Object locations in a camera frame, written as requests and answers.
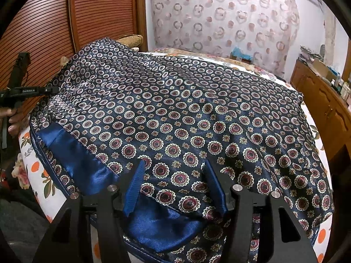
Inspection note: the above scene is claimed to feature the olive brown folded blanket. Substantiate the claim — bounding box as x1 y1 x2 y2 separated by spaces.
117 34 143 48

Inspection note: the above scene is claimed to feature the patterned wall curtain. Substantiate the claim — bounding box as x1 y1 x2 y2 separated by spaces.
151 0 300 77

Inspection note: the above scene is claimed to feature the navy patterned silk garment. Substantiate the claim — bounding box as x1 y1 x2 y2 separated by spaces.
29 37 335 263

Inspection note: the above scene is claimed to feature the orange print bed sheet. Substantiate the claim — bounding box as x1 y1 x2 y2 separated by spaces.
11 52 334 263

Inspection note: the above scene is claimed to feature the wooden sideboard cabinet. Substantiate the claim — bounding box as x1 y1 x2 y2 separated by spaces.
290 59 350 160

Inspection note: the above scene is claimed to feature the floral quilt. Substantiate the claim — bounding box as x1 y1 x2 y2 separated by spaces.
151 48 277 80

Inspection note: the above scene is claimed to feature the left hand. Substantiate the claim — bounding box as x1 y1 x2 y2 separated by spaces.
0 107 24 137

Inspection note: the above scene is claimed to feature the blue bag behind bed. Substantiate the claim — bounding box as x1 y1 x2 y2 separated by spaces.
230 47 253 64

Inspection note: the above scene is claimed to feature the cardboard box on sideboard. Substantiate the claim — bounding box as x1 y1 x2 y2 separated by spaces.
311 59 337 82

